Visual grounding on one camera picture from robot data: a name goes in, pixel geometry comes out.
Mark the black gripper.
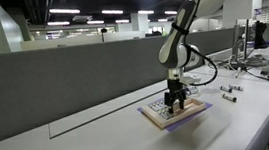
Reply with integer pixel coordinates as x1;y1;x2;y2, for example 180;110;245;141
161;77;190;116

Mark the wooden compartment tray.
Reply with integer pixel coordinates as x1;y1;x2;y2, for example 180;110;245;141
139;90;209;131

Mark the clear plastic container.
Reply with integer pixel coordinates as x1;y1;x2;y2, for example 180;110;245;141
185;83;202;97

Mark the clear round lid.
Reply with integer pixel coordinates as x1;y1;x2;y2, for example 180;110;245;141
199;85;221;97

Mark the short grey partition panel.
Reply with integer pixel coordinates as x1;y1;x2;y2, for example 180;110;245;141
180;27;241;73

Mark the silver monitor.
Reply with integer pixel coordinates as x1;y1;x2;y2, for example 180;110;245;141
228;18;255;65

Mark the black pole stand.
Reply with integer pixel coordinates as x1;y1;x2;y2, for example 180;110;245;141
99;27;109;43

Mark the long grey partition panel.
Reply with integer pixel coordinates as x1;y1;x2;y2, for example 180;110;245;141
0;33;192;146

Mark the ceiling air conditioner unit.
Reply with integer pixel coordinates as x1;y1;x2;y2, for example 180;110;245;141
71;13;94;24

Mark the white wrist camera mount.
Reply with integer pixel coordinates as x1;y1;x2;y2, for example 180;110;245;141
181;71;205;87

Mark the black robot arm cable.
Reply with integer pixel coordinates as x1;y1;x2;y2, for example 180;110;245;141
166;0;221;90

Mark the white desk cable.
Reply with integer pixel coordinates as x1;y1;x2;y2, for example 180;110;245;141
227;53;245;78

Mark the black cable strap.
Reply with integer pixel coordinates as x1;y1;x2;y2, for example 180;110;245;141
169;20;191;38

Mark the white desk cable flap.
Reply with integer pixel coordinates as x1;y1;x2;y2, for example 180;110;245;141
44;82;185;140

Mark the black desk cable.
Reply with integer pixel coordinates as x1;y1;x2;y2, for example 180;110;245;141
214;53;269;89

